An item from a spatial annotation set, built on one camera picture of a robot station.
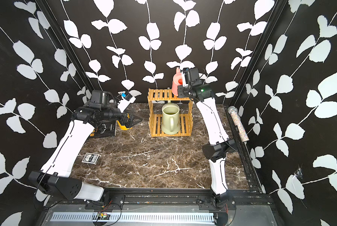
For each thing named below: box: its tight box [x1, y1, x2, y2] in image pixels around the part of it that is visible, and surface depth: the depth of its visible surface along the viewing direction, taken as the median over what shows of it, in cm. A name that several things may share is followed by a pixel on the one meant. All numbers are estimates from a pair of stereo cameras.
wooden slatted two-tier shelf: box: [147, 87, 194, 138], surface depth 100 cm
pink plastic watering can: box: [171, 67, 184, 97], surface depth 81 cm
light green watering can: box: [160, 102, 181, 136], surface depth 90 cm
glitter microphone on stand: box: [227, 105, 250, 143], surface depth 83 cm
